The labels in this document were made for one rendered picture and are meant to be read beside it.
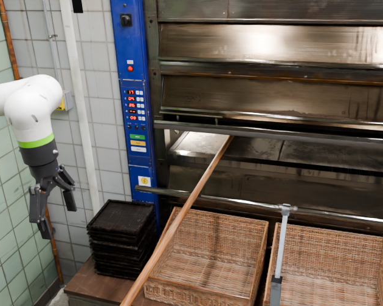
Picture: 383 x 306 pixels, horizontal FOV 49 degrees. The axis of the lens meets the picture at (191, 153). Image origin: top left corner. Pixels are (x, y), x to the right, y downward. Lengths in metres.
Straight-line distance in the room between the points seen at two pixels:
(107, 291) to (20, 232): 0.76
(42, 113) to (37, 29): 1.42
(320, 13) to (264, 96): 0.44
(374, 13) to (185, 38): 0.84
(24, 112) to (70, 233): 1.99
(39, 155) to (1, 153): 1.47
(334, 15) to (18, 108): 1.38
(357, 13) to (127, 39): 1.07
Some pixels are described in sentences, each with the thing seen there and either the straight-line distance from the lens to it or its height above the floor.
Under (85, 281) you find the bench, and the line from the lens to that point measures 2.48.
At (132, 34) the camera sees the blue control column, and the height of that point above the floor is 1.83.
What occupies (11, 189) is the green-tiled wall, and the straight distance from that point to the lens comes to 2.72.
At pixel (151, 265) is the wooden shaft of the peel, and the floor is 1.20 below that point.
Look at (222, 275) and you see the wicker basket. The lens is 2.40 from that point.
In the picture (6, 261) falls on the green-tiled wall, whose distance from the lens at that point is 2.83.
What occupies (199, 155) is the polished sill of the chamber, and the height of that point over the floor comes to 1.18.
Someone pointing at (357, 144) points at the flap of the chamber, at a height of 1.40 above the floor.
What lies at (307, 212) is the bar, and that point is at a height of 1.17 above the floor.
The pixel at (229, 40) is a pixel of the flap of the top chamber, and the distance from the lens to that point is 2.06.
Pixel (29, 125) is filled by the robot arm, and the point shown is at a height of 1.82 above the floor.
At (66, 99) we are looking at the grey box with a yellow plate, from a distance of 2.45.
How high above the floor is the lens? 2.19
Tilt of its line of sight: 26 degrees down
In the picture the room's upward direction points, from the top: 2 degrees counter-clockwise
